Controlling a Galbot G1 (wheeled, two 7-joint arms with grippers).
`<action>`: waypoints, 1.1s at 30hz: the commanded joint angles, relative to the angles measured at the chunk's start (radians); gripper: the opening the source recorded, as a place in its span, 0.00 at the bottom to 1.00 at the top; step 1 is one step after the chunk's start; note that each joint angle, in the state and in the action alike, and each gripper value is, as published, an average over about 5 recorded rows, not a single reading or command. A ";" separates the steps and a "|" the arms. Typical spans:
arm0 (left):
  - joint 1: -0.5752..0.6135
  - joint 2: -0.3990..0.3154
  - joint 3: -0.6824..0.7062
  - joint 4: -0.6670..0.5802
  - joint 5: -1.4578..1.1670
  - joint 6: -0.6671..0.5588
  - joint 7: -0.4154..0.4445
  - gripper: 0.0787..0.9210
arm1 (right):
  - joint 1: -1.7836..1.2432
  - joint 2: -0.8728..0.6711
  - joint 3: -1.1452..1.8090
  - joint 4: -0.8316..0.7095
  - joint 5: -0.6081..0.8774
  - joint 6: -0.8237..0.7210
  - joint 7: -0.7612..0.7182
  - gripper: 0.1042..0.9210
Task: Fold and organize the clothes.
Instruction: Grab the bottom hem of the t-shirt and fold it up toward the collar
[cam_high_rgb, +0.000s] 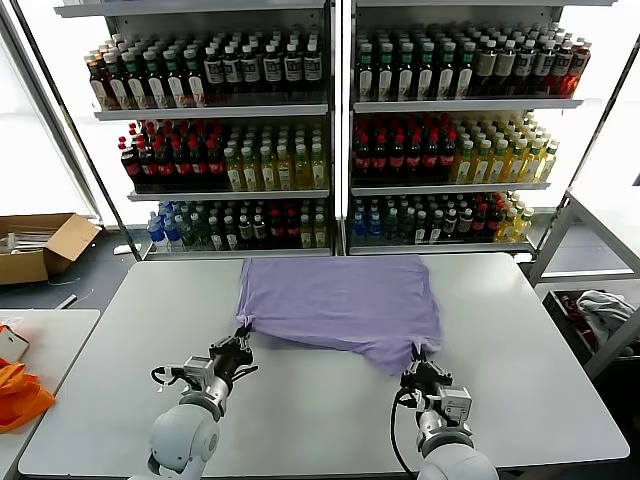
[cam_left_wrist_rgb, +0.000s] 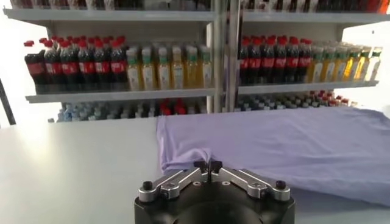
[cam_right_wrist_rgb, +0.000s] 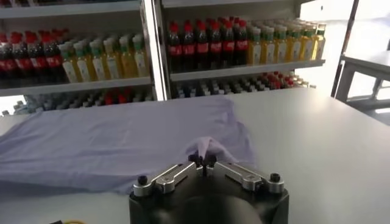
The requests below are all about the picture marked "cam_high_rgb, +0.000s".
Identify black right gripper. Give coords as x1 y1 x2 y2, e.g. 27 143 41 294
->
401 345 454 401

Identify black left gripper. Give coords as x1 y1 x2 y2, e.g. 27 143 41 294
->
208 323 255 386

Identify purple printed t-shirt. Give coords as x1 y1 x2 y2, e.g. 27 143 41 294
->
234 254 445 376

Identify green tinted water bottle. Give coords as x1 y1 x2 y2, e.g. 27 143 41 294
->
399 208 417 245
383 209 401 245
179 215 199 251
194 215 212 251

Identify cola bottle red cap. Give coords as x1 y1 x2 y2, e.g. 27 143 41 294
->
188 142 209 190
472 203 490 244
405 133 425 182
153 142 175 189
353 133 372 182
171 142 193 190
119 138 144 189
388 133 407 182
422 133 442 182
137 142 159 189
268 209 286 249
487 203 505 244
205 142 226 190
370 133 390 182
439 132 459 182
284 209 301 249

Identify black storage crate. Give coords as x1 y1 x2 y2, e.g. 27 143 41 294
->
542 288 640 369

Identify red cloth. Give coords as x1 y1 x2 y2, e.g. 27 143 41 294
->
559 294 601 351

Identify crumpled grey cloth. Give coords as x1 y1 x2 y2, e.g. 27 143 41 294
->
575 289 637 342

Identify open brown cardboard box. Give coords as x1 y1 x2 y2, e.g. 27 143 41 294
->
0 213 103 286

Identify orange cloth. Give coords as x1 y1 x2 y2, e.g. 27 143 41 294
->
0 322 57 434

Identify small white box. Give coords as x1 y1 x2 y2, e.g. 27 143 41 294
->
0 328 31 362

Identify grey metal bottle shelf unit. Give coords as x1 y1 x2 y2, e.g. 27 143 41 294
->
53 0 337 262
339 0 619 257

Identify white packing strips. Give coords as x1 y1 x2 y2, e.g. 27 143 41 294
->
0 227 54 256

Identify dark bottle green cap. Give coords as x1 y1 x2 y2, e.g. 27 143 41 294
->
183 47 206 108
376 43 396 101
163 48 186 109
123 50 147 110
104 52 129 111
396 42 416 101
436 42 456 101
455 42 476 100
143 49 166 110
416 42 436 101
357 43 376 101

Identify red tea bottle white label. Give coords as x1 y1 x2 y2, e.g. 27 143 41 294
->
87 55 110 112

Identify dark bottle beige label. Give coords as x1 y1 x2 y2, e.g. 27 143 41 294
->
474 40 497 97
494 39 518 97

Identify red drink bottle white cap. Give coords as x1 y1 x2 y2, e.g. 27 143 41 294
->
567 38 592 99
549 39 575 96

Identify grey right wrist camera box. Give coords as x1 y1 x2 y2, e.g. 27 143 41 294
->
439 385 472 426

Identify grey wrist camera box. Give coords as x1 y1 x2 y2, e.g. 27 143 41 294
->
439 385 472 426
182 355 219 389

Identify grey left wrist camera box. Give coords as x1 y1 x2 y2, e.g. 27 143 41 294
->
182 355 219 389

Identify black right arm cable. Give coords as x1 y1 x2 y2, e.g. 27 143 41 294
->
391 387 426 476

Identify black left camera cable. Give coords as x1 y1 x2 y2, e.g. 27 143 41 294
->
151 366 186 396

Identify grey metal rack frame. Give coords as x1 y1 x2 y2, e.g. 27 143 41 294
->
527 187 640 381

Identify black slanted frame post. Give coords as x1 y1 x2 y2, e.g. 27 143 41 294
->
10 0 144 262

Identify grey slanted frame post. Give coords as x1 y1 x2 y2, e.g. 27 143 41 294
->
0 9 105 226

